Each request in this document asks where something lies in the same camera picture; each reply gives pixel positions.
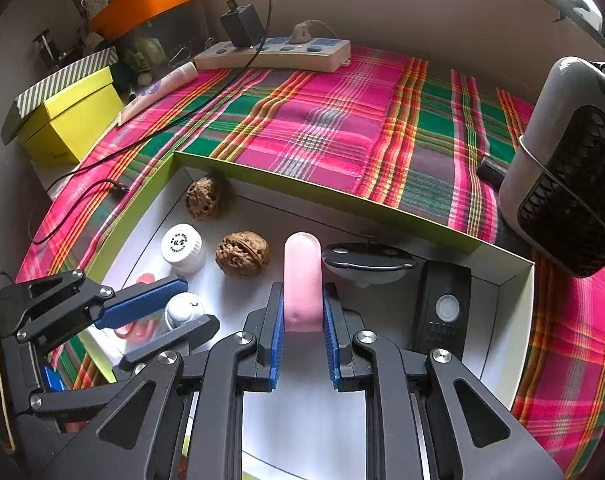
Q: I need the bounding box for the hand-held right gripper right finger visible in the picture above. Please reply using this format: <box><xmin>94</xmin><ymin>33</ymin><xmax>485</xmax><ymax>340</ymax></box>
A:
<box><xmin>323</xmin><ymin>282</ymin><xmax>566</xmax><ymax>480</ymax></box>

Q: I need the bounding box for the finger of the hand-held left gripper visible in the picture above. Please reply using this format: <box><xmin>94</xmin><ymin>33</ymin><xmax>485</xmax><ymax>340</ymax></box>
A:
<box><xmin>0</xmin><ymin>270</ymin><xmax>189</xmax><ymax>346</ymax></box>
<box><xmin>30</xmin><ymin>314</ymin><xmax>220</xmax><ymax>416</ymax></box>

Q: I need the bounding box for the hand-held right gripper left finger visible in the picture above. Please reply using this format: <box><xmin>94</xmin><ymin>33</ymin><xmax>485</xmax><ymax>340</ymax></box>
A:
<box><xmin>30</xmin><ymin>282</ymin><xmax>287</xmax><ymax>480</ymax></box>

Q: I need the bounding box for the small white roll-on bottle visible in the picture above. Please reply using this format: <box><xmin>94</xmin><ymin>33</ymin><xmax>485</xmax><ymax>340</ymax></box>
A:
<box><xmin>165</xmin><ymin>292</ymin><xmax>206</xmax><ymax>331</ymax></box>

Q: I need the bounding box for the pink plastic clip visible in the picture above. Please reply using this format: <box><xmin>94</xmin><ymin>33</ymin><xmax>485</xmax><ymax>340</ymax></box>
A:
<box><xmin>115</xmin><ymin>272</ymin><xmax>158</xmax><ymax>341</ymax></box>

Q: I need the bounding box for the pink capsule shaped tube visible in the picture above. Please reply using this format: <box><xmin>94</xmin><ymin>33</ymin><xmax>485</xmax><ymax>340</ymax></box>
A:
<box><xmin>284</xmin><ymin>231</ymin><xmax>324</xmax><ymax>333</ymax></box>

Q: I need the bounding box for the white bottle cap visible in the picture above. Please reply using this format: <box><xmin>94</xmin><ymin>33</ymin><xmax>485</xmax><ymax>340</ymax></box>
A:
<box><xmin>161</xmin><ymin>223</ymin><xmax>206</xmax><ymax>273</ymax></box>

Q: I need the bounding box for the smooth brown walnut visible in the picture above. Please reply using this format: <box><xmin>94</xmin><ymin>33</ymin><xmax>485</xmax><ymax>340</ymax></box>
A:
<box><xmin>215</xmin><ymin>231</ymin><xmax>270</xmax><ymax>277</ymax></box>

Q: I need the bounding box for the black remote with round button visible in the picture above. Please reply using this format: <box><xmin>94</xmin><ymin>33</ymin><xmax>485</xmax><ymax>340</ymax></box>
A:
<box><xmin>411</xmin><ymin>261</ymin><xmax>472</xmax><ymax>361</ymax></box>

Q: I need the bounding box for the green cardboard box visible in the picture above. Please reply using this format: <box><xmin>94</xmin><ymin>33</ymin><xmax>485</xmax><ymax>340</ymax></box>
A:
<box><xmin>70</xmin><ymin>150</ymin><xmax>536</xmax><ymax>480</ymax></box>

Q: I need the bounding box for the rough ridged walnut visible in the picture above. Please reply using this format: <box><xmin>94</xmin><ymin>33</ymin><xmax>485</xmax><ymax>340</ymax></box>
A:
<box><xmin>185</xmin><ymin>175</ymin><xmax>230</xmax><ymax>220</ymax></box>

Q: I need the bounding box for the yellow cardboard box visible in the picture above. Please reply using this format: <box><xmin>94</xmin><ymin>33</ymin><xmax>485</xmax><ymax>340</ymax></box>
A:
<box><xmin>20</xmin><ymin>66</ymin><xmax>126</xmax><ymax>167</ymax></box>

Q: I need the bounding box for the white pink cream tube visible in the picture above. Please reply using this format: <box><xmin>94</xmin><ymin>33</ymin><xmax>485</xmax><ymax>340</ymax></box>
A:
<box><xmin>117</xmin><ymin>61</ymin><xmax>199</xmax><ymax>126</ymax></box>

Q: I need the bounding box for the pink green plaid cloth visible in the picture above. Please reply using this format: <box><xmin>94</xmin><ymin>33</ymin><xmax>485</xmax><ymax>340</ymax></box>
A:
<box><xmin>15</xmin><ymin>45</ymin><xmax>605</xmax><ymax>476</ymax></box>

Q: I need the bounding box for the small black cylinder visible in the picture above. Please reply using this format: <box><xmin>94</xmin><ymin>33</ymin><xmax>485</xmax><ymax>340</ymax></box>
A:
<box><xmin>477</xmin><ymin>156</ymin><xmax>507</xmax><ymax>181</ymax></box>

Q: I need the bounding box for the striped box lid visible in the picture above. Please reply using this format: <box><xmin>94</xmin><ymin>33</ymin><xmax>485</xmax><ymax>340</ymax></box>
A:
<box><xmin>1</xmin><ymin>46</ymin><xmax>119</xmax><ymax>146</ymax></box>

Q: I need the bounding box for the glass tank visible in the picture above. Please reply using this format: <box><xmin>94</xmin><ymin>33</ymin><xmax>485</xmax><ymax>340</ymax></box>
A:
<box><xmin>82</xmin><ymin>0</ymin><xmax>218</xmax><ymax>91</ymax></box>

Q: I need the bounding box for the white power strip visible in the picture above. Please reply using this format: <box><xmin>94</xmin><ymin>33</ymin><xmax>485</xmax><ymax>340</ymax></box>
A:
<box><xmin>193</xmin><ymin>35</ymin><xmax>352</xmax><ymax>73</ymax></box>

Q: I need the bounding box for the white black desk heater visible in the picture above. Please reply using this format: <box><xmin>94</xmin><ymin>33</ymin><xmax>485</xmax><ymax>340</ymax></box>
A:
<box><xmin>500</xmin><ymin>56</ymin><xmax>605</xmax><ymax>278</ymax></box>

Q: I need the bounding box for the black charger adapter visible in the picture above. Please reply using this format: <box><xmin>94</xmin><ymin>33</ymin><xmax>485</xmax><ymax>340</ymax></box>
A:
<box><xmin>220</xmin><ymin>4</ymin><xmax>264</xmax><ymax>48</ymax></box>

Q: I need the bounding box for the white plug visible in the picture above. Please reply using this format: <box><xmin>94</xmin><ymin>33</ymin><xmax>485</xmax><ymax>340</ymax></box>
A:
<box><xmin>288</xmin><ymin>20</ymin><xmax>336</xmax><ymax>44</ymax></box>

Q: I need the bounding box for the black charger with cable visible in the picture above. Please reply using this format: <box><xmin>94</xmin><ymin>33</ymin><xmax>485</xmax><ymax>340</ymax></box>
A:
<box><xmin>30</xmin><ymin>0</ymin><xmax>274</xmax><ymax>246</ymax></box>

